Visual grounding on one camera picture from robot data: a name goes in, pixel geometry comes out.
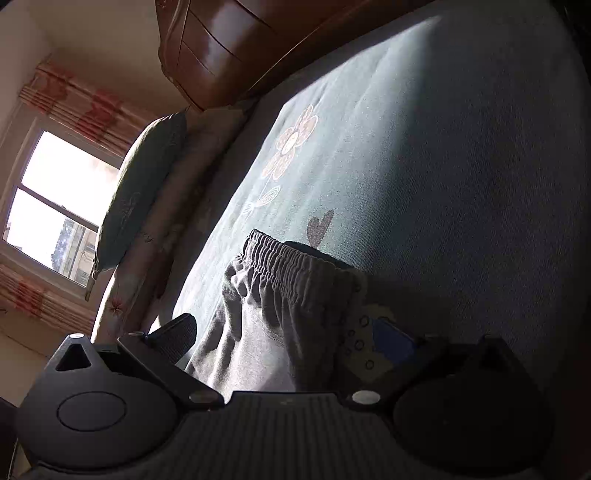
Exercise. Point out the grey sweatpants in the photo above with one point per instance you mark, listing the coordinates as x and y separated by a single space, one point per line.
268 332

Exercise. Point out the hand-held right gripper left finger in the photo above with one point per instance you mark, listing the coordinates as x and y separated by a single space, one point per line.
178 330

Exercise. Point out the wooden headboard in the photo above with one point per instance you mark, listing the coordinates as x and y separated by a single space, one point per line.
207 60

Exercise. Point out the bed with teal printed sheet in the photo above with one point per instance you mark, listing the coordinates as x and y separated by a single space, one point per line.
438 161

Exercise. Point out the folded floral quilt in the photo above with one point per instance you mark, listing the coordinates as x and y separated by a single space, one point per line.
184 194

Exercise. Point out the blue pillow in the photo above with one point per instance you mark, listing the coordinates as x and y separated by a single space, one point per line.
134 194

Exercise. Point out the window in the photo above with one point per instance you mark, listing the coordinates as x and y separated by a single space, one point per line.
60 184

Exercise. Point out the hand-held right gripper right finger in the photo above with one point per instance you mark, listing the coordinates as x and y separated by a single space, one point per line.
392 344

